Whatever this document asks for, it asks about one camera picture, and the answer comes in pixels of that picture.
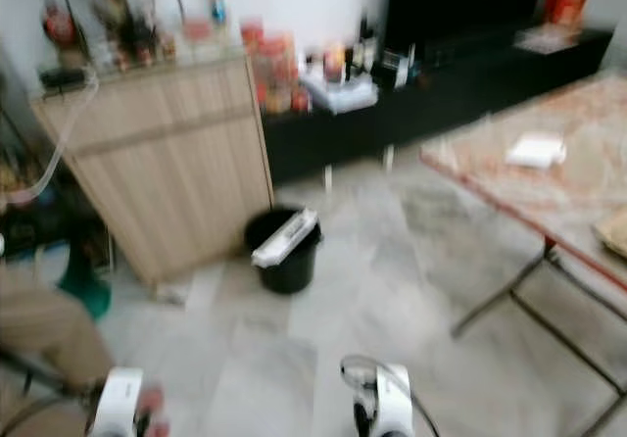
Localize long white box dark stripe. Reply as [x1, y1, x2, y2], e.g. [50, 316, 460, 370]
[251, 209, 320, 269]

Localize black rubbish bin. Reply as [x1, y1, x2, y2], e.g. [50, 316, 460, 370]
[244, 206, 323, 297]

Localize person hand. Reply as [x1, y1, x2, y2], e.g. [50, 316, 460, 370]
[136, 385, 170, 437]

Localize black metal chair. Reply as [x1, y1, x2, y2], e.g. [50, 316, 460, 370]
[0, 347, 121, 437]

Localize marble top table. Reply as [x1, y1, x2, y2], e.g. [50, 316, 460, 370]
[418, 69, 627, 437]

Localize person leg khaki trousers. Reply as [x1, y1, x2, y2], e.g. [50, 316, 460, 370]
[0, 265, 116, 401]

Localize green plastic object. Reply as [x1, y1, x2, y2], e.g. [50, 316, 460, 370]
[58, 249, 112, 319]

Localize brown cardboard box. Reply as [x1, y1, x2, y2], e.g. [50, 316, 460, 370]
[592, 211, 627, 260]

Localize small white box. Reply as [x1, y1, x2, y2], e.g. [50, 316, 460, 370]
[506, 132, 568, 170]

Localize light wood cabinet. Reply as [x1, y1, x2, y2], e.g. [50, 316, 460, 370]
[30, 54, 274, 288]

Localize white tray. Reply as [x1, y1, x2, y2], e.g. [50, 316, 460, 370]
[298, 68, 380, 117]

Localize black low tv cabinet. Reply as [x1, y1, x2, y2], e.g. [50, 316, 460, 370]
[259, 24, 620, 186]

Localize orange jar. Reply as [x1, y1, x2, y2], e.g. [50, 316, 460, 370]
[322, 42, 350, 85]

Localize red snack jars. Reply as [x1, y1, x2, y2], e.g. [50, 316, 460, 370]
[240, 18, 302, 117]

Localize dark glass bottle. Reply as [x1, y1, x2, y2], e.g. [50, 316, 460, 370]
[357, 10, 384, 73]

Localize white printed card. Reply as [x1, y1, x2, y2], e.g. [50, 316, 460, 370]
[513, 23, 582, 55]

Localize black television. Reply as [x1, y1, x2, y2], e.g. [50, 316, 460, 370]
[386, 0, 552, 63]

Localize round red ornament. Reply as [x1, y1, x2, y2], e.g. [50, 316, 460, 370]
[43, 0, 78, 53]

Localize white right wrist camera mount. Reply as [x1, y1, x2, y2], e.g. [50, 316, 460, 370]
[371, 363, 415, 437]

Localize clear plastic hose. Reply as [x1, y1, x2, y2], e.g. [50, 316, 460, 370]
[4, 68, 105, 205]

